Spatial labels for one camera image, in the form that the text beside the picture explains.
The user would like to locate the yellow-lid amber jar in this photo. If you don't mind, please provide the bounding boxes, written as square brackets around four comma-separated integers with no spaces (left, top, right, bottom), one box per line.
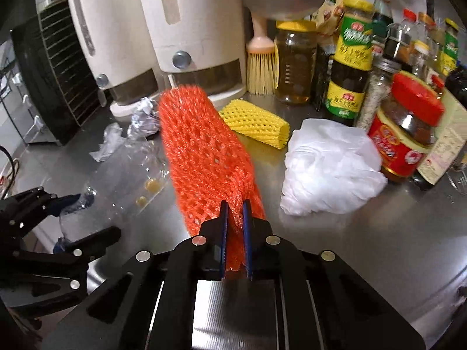
[273,20,318,105]

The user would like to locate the silver-lid spice jar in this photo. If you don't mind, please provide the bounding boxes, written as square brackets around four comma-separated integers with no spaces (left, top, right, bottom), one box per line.
[355,56,402,132]

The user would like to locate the clear plastic bottle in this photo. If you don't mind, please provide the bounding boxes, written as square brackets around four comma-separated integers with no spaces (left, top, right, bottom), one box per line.
[54,141,170,253]

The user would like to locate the tall dark bottle yellow cap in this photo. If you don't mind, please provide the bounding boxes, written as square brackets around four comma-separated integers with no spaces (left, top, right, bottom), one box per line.
[371,0,395,41]

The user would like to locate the yellow foam fruit net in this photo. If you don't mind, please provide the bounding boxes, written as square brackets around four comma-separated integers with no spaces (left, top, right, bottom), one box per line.
[218,98,291,150]

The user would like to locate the white plastic bag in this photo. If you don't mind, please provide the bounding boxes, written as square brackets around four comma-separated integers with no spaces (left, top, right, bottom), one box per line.
[279,118,389,217]

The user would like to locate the crumpled clear plastic wrap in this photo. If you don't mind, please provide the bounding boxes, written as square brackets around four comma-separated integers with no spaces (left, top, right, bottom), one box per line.
[88,122,127,162]

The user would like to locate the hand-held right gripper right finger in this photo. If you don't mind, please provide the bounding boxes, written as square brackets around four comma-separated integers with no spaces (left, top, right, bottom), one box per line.
[242,199,427,350]

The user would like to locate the yellow seasoning packet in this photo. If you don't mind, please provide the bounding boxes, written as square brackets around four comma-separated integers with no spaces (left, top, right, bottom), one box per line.
[311,0,355,38]

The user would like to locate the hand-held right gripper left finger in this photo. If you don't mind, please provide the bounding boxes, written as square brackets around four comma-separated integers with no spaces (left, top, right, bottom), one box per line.
[41,200,230,350]

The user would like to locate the green-label bottle yellow cap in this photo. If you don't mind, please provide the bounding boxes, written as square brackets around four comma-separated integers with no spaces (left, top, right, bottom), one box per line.
[439,17,461,78]

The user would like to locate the green-label dark sauce bottle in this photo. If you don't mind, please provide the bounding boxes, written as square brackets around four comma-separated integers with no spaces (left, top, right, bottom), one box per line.
[323,0,375,127]

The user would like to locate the yellow bristle brush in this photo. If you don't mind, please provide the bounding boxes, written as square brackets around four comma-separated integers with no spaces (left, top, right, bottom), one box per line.
[245,10,277,96]

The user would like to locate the black wire oven rack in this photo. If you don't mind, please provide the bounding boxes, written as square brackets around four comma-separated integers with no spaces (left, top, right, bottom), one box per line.
[36,0,106,127]

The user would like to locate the crumpled silver foil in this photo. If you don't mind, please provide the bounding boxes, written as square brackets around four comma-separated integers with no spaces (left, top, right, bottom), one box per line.
[129,97,162,138]

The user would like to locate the red-cap clear bottle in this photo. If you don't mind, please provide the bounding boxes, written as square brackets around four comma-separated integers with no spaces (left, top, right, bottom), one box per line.
[400,8,420,35]

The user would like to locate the dark soy bottle beige label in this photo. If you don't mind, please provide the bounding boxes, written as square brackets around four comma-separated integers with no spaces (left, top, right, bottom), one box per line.
[414,65,467,191]

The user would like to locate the white grain dispenser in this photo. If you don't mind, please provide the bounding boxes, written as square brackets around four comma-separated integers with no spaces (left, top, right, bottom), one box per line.
[134,0,249,109]
[63,0,160,118]

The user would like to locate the red-lid chili sauce jar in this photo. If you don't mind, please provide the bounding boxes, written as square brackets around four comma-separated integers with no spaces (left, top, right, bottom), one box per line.
[367,71,446,183]

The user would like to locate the orange foam fruit net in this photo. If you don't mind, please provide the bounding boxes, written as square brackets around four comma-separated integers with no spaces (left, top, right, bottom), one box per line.
[157,84,267,273]

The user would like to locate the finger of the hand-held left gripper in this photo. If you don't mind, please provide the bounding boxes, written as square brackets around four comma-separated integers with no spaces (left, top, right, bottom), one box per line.
[0,186,81,243]
[15,225,122,264]

